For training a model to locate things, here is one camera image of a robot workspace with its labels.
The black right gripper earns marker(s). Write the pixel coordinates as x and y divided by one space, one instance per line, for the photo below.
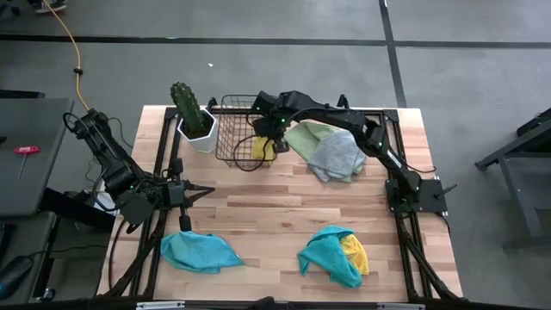
267 122

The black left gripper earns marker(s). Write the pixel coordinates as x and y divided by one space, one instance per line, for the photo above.
185 221

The yellow microfiber towel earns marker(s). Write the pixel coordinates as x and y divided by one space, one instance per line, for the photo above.
357 254
262 148

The green microfiber towel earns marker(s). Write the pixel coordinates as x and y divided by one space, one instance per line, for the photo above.
301 138

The grey microfiber towel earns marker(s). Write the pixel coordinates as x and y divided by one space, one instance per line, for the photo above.
336 157

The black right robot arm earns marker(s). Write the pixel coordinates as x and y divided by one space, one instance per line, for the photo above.
336 116

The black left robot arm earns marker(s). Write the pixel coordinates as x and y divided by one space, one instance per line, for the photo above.
112 168

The teal microfiber towel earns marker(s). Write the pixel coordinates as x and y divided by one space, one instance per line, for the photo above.
198 254
323 258

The green cactus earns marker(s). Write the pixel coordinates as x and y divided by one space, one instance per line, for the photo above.
187 107

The grey side desk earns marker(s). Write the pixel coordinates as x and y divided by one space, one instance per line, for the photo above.
34 172

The dark low desk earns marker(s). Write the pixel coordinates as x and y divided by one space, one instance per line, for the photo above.
21 237

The black computer mouse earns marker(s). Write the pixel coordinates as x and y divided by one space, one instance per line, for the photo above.
15 275

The person's shoe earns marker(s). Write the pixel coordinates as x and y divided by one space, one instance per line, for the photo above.
49 5

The dark grey metal table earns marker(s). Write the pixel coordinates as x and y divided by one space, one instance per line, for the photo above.
534 181

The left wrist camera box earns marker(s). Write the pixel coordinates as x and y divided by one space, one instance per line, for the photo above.
175 194

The silver metal bracket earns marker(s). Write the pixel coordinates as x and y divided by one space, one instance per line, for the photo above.
159 305
400 307

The black aluminium table frame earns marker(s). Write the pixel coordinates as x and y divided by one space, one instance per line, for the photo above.
389 115

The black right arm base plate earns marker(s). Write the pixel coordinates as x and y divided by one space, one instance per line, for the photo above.
430 196

